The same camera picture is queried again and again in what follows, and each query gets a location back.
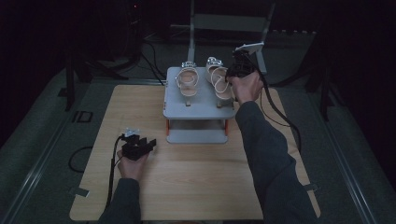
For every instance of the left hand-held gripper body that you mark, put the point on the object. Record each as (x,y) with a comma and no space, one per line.
(132,149)

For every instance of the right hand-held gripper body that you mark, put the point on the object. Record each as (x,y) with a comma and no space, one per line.
(243,65)

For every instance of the grey two-tier shoe rack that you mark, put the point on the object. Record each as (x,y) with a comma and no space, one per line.
(199,109)

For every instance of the person's left hand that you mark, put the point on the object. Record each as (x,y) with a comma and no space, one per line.
(132,168)

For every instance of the person's right hand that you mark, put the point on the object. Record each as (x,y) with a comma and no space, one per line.
(247,88)

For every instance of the grey metal stand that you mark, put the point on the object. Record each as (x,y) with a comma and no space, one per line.
(230,23)

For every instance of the grey tape strip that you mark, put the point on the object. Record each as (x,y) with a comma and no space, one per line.
(81,192)
(311,187)

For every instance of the dark metal stand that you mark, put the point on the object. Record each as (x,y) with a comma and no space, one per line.
(70,81)

